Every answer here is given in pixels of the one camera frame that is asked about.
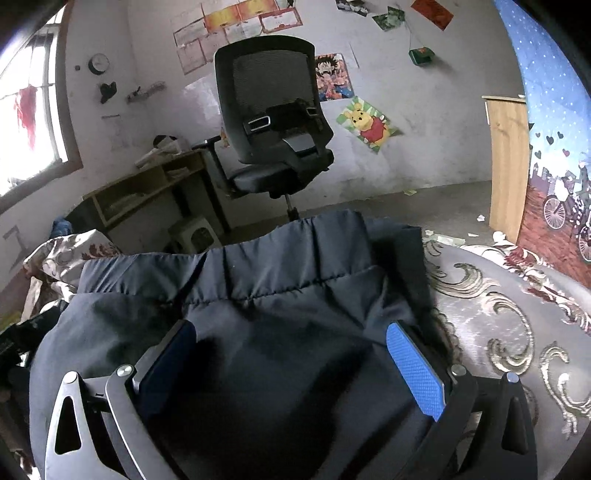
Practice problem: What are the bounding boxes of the black pants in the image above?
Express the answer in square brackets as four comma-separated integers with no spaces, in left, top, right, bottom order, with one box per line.
[28,210,462,480]

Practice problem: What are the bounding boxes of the yellow bear wall poster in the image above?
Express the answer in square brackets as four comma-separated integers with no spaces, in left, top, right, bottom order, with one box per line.
[335,96,402,154]

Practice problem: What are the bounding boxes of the window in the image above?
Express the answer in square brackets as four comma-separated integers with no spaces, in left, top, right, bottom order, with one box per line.
[0,4,84,204]

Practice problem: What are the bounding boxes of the white bag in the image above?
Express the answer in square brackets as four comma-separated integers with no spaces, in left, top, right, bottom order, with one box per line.
[135,135,191,168]

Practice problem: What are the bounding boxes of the patterned beige blanket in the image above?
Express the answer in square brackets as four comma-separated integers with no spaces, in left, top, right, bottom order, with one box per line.
[23,228,591,480]

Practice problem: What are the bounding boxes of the blue printed curtain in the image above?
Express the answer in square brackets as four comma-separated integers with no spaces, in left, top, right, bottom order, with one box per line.
[494,0,591,278]

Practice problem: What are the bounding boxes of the group of certificate wall posters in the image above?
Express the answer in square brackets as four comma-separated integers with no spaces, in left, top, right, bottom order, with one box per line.
[172,0,303,77]

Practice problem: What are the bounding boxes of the red hanging cloth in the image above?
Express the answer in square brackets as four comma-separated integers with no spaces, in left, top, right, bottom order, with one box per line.
[14,85,40,148]

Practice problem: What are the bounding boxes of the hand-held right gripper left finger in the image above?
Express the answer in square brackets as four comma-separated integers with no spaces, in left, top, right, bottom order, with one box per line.
[44,318,199,480]

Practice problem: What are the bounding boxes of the cluster of wall photos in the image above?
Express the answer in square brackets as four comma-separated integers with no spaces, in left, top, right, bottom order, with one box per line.
[336,0,407,31]

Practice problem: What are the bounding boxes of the plastic stool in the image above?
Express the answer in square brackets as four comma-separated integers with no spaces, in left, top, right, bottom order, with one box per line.
[168,217,225,254]

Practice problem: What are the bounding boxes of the red envelope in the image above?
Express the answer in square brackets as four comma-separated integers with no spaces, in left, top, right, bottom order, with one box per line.
[411,0,454,31]

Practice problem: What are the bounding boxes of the anime wall poster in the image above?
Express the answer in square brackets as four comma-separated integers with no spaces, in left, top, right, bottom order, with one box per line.
[315,53,354,102]

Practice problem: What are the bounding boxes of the black office chair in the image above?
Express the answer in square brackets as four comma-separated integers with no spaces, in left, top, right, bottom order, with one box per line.
[191,37,335,222]

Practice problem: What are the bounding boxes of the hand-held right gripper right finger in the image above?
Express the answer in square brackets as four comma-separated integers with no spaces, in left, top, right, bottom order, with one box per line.
[385,320,539,480]

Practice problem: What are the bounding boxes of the wooden desk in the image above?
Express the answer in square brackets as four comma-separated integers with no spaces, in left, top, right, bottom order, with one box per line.
[83,150,232,232]

